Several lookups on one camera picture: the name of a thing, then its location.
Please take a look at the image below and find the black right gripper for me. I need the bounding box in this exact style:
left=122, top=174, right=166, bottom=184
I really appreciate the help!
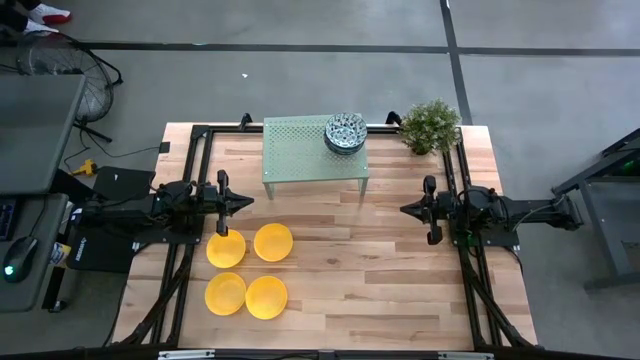
left=399, top=174, right=454, bottom=246

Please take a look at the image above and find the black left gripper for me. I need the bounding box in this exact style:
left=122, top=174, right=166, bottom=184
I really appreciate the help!
left=202, top=169, right=255, bottom=238

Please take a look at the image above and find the yellow plastic bowl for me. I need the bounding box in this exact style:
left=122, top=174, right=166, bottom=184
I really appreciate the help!
left=204, top=271, right=248, bottom=317
left=205, top=228, right=248, bottom=270
left=244, top=275, right=290, bottom=321
left=252, top=222, right=295, bottom=263

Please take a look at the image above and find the green perforated metal shelf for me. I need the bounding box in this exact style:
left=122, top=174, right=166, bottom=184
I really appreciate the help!
left=261, top=114, right=371, bottom=201

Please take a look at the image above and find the green potted plant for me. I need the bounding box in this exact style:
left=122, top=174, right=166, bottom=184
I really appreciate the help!
left=398, top=97, right=463, bottom=157

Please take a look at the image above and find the black flat pad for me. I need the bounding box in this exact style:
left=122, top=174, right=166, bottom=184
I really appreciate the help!
left=91, top=165, right=157, bottom=202

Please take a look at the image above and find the black box white lettering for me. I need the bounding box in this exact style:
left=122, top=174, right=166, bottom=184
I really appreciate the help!
left=66, top=225, right=137, bottom=274

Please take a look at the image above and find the yellow power plug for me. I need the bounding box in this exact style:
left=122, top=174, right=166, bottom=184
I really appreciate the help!
left=71, top=158, right=100, bottom=178

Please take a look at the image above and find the yellow white packet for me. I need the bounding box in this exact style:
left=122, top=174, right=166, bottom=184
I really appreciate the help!
left=48, top=241, right=72, bottom=269

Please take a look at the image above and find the grey metal stand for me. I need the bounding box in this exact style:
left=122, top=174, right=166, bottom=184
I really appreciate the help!
left=551, top=127, right=640, bottom=292

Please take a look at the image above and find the grey low desk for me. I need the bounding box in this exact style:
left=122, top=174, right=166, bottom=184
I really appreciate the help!
left=0, top=192, right=70, bottom=314

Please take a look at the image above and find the dark grey desk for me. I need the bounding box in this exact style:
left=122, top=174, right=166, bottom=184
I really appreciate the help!
left=0, top=73, right=87, bottom=196

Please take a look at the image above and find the black computer mouse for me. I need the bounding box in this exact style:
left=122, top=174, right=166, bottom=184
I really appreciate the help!
left=1, top=235, right=40, bottom=284

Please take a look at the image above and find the black keyboard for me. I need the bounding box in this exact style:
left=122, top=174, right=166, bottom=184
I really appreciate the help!
left=0, top=198, right=19, bottom=242

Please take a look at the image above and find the black floor fan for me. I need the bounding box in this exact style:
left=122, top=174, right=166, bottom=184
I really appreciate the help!
left=16, top=31, right=125, bottom=145

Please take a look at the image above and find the person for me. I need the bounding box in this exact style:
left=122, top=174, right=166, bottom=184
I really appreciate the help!
left=0, top=0, right=73, bottom=37

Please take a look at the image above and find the white aluminium bracket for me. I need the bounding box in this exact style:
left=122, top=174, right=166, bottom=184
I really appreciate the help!
left=436, top=351, right=496, bottom=360
left=157, top=349, right=217, bottom=360

